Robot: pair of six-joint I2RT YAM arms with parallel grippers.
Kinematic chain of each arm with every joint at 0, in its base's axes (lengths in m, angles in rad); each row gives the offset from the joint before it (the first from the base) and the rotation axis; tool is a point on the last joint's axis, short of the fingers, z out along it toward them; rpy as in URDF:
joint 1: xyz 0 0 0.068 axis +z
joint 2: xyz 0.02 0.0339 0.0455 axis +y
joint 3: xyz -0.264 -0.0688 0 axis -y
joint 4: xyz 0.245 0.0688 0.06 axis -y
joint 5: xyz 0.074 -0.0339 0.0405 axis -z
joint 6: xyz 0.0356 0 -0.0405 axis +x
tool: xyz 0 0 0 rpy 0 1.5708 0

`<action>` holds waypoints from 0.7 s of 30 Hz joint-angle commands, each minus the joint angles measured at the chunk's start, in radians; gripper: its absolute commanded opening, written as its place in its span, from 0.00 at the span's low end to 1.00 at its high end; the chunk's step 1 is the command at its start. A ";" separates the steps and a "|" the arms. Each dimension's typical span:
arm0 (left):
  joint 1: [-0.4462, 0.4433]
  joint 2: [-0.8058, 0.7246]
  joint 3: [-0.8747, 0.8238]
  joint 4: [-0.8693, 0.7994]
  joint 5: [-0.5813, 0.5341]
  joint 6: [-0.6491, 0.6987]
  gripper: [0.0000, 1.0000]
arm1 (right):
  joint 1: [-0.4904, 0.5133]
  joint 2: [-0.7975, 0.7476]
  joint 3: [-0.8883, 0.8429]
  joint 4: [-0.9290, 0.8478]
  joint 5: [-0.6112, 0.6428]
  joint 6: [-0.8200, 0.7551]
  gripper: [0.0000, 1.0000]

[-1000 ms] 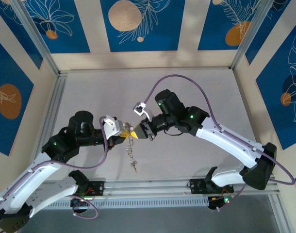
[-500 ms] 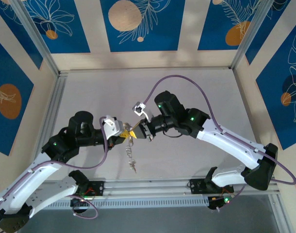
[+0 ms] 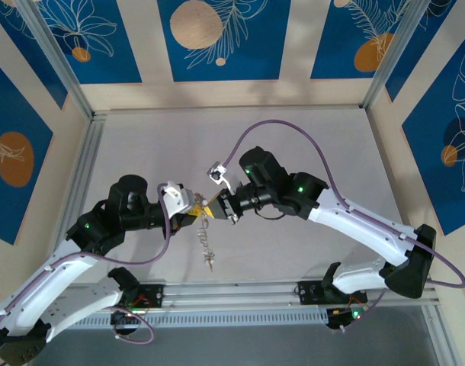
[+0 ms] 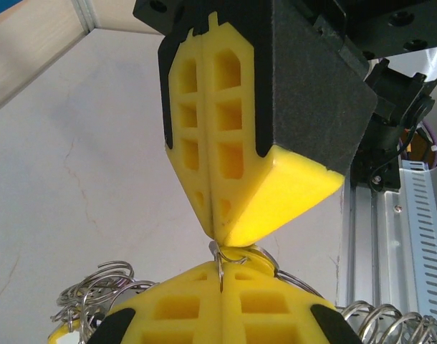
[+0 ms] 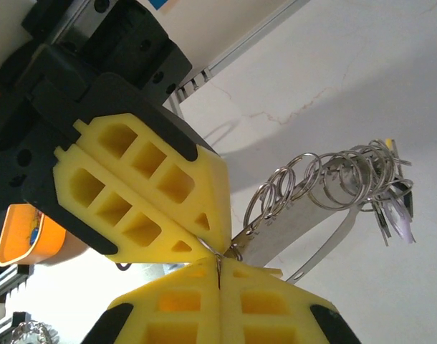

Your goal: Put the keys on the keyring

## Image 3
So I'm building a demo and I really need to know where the aluminium frame post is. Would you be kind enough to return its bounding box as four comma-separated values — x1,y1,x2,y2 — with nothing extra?
363,0,426,111
18,0,95,120
421,303,460,366

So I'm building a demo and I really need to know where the grey slotted cable duct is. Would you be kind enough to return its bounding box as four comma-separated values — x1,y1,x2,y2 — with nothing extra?
59,307,329,329

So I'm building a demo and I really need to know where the aluminium front rail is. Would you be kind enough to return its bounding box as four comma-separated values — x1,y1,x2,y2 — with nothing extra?
64,281,439,310

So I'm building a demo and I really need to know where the metal key holder with rings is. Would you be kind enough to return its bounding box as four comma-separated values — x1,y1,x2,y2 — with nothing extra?
192,191,218,274

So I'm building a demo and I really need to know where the aluminium side rail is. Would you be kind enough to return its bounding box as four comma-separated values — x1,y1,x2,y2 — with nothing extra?
60,114,106,279

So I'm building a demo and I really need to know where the black base controller box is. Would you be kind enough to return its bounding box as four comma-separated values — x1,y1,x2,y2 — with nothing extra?
109,307,143,337
325,304,367,332

